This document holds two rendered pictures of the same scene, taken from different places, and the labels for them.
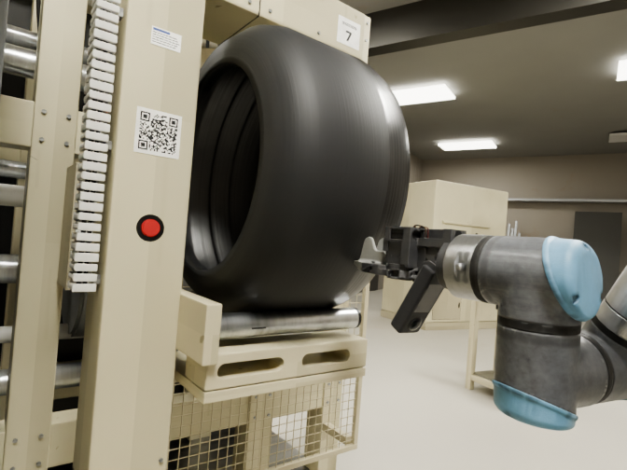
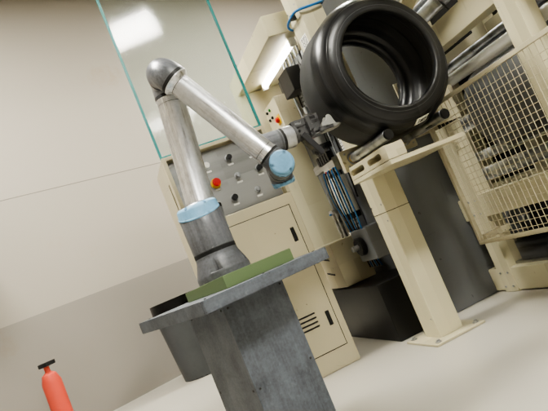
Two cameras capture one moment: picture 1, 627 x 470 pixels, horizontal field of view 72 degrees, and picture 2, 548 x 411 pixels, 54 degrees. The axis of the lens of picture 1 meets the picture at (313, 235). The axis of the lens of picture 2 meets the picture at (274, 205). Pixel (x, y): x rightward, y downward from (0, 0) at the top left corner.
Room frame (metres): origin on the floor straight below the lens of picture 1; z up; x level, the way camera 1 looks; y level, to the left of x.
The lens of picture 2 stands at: (1.13, -2.25, 0.65)
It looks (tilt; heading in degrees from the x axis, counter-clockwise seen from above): 5 degrees up; 109
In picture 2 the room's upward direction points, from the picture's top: 23 degrees counter-clockwise
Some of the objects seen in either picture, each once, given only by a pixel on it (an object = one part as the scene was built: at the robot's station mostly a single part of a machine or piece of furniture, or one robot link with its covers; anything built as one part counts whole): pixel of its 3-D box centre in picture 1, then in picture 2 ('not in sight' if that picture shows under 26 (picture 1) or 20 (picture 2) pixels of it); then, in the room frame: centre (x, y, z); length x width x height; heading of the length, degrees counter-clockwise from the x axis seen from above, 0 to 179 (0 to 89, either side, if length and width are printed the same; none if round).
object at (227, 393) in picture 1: (247, 355); (405, 159); (0.94, 0.12, 0.80); 0.37 x 0.36 x 0.02; 37
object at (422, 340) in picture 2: not in sight; (444, 331); (0.77, 0.31, 0.01); 0.27 x 0.27 x 0.02; 37
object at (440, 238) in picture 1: (424, 256); (306, 129); (0.66, -0.17, 1.05); 0.12 x 0.08 x 0.09; 37
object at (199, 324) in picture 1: (171, 311); (377, 149); (0.84, 0.26, 0.90); 0.40 x 0.03 x 0.10; 37
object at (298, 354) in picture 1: (284, 355); (375, 161); (0.83, 0.04, 0.83); 0.36 x 0.09 x 0.06; 127
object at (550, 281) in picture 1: (536, 276); (269, 144); (0.52, -0.27, 1.04); 0.12 x 0.09 x 0.10; 37
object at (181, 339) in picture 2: not in sight; (194, 333); (-1.15, 1.44, 0.31); 0.50 x 0.49 x 0.62; 57
